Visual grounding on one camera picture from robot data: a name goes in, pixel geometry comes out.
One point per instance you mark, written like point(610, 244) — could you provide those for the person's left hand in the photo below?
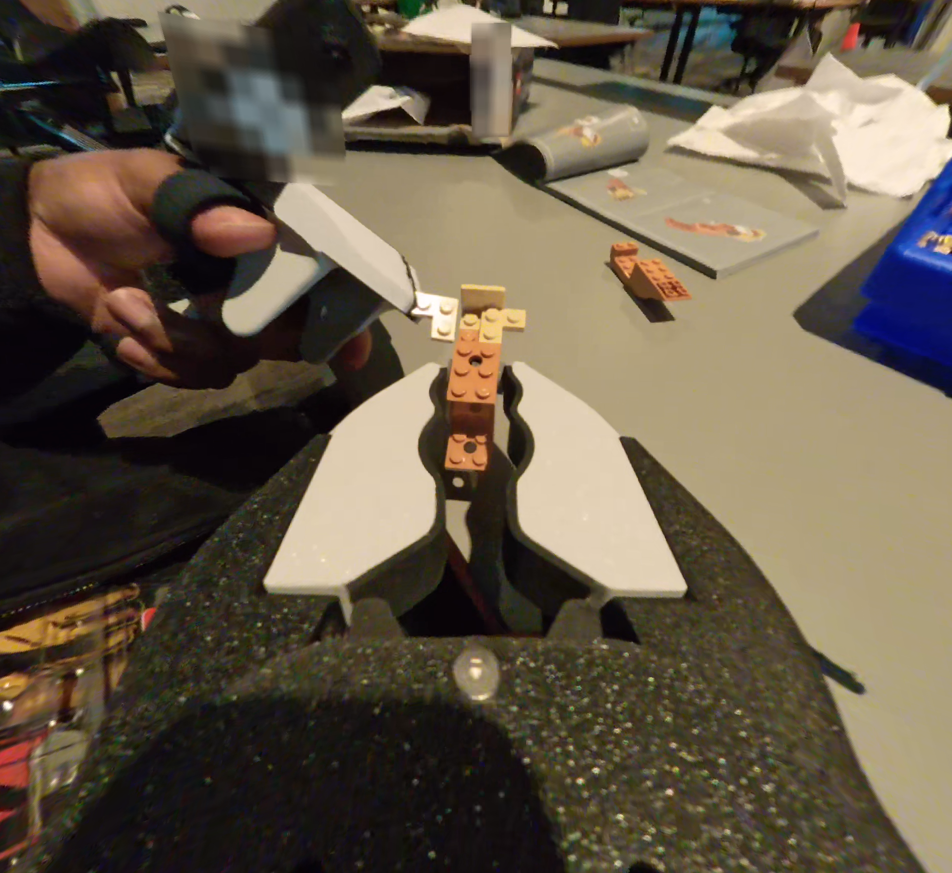
point(82, 218)

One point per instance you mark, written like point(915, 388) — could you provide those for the wooden table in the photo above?
point(744, 1)

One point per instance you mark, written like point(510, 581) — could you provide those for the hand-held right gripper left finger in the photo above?
point(349, 508)

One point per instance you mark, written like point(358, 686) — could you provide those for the brown and tan brick assembly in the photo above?
point(472, 375)

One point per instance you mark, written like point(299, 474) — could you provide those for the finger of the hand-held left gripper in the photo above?
point(342, 323)
point(342, 241)

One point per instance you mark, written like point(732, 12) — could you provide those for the brown table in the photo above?
point(610, 36)

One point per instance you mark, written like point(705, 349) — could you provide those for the small tan corner plate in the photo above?
point(440, 315)

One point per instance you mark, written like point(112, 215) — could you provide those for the grey desk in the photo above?
point(595, 404)

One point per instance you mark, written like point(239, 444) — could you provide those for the blue plastic bin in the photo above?
point(907, 293)

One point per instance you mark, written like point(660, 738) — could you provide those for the open cardboard box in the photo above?
point(439, 81)

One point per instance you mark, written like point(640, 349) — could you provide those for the orange patterned bag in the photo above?
point(67, 635)

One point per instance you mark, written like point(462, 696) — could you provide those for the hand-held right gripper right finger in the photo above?
point(595, 516)

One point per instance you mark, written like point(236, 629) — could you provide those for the grey instruction booklet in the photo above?
point(692, 207)

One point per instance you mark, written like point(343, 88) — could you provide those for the white crumpled paper bag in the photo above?
point(818, 122)

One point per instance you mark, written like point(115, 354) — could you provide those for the white paper sheet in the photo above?
point(387, 103)

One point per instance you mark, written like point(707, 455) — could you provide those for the brown wedge brick piece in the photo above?
point(647, 274)

